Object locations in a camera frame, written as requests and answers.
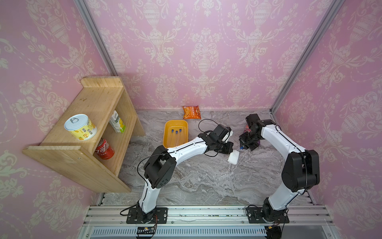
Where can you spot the purple candy bag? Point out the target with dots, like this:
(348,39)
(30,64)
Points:
(247,129)

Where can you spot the aluminium corner post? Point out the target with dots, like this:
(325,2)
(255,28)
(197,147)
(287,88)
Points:
(318,34)
(96,36)

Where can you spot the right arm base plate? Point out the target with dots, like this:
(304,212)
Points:
(257,215)

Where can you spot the aluminium corner post left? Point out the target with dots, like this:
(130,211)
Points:
(96,36)

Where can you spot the green white drink carton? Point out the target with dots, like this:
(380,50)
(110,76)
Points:
(116,122)

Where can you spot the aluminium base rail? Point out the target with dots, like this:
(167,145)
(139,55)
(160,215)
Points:
(208,222)

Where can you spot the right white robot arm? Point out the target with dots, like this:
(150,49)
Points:
(301,169)

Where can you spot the red cola can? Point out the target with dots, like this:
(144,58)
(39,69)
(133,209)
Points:
(104,150)

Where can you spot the yellow tin can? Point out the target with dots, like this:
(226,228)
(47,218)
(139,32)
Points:
(81,127)

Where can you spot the wooden shelf unit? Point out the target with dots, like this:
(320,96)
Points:
(89,142)

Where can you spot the orange snack bag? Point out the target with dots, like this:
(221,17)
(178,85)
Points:
(191,112)

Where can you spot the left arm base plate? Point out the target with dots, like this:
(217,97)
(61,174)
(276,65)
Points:
(137,216)

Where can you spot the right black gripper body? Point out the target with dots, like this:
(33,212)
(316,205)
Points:
(249,141)

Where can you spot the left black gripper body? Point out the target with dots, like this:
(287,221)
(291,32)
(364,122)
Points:
(223,147)

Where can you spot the aluminium corner post right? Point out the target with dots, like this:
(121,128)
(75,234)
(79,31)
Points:
(318,34)

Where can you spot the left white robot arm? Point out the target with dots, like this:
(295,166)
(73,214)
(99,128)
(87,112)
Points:
(160,166)

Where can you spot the yellow plastic tray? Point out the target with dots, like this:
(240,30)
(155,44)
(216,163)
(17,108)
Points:
(175,133)

